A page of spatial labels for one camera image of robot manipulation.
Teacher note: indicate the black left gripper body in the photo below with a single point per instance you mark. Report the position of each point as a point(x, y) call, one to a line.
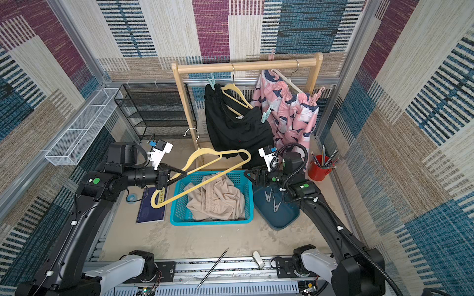
point(161, 178)

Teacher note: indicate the white clothespin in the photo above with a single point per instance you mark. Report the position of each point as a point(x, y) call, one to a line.
point(275, 205)
point(268, 195)

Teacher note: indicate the pink clothespin on rail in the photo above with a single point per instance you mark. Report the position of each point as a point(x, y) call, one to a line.
point(272, 55)

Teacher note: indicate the black wire shelf rack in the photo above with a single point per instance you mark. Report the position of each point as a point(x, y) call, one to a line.
point(153, 109)

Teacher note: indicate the blue tape roll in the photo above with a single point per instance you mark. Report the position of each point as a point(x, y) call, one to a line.
point(131, 198)

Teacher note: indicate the pink clothespin right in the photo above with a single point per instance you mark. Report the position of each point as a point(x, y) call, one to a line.
point(317, 95)

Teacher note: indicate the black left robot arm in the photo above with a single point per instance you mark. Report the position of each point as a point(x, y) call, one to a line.
point(127, 165)

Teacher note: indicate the thin metal rod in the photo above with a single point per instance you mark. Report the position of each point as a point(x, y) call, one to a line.
point(212, 269)

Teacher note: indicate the red pen cup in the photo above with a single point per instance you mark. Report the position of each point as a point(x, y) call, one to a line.
point(315, 171)

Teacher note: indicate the pink patterned shorts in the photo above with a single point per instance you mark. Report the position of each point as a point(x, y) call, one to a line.
point(294, 117)

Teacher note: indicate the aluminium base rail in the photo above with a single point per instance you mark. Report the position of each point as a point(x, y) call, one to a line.
point(229, 273)

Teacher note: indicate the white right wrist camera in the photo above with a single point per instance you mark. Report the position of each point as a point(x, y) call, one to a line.
point(269, 154)

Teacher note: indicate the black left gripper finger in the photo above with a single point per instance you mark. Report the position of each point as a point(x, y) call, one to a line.
point(172, 168)
point(176, 178)

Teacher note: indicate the mint clothespin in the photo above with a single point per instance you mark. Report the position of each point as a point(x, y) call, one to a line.
point(266, 114)
point(212, 81)

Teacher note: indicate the turquoise plastic basket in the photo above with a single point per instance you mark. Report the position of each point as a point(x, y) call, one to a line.
point(182, 216)

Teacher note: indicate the yellow hanger of black shorts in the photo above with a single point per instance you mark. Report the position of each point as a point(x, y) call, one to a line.
point(234, 93)

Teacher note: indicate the dark teal plastic tray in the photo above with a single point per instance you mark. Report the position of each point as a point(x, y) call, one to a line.
point(269, 203)

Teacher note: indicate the small white block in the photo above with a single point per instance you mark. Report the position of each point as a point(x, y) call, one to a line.
point(258, 260)

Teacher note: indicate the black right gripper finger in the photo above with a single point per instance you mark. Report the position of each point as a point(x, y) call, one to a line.
point(249, 180)
point(253, 171)

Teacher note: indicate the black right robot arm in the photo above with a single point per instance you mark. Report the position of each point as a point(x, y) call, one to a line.
point(299, 190)

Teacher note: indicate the black shorts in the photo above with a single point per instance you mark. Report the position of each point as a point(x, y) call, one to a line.
point(232, 127)

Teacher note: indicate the white wire wall basket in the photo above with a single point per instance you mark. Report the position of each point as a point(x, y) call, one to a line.
point(73, 144)

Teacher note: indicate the wooden clothes rack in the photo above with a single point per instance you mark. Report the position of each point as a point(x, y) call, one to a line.
point(314, 64)

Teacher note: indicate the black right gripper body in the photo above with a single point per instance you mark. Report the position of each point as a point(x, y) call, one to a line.
point(261, 177)

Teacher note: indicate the dark blue book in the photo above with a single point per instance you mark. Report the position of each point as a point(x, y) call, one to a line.
point(147, 213)

